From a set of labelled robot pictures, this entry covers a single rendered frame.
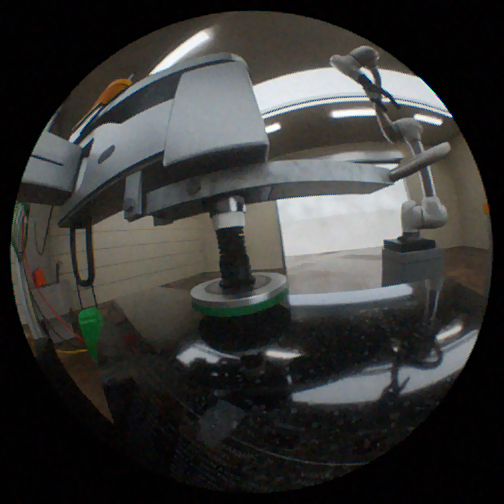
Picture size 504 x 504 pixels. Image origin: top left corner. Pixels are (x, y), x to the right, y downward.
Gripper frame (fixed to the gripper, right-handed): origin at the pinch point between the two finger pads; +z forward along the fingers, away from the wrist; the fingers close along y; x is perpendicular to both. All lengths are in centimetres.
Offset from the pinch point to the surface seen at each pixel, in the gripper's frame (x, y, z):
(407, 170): 17, 41, 26
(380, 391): 43, 75, 40
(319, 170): 18, 66, 17
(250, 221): -496, 189, -53
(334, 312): 26, 77, 41
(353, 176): 16, 58, 21
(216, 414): 44, 90, 35
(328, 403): 43, 80, 38
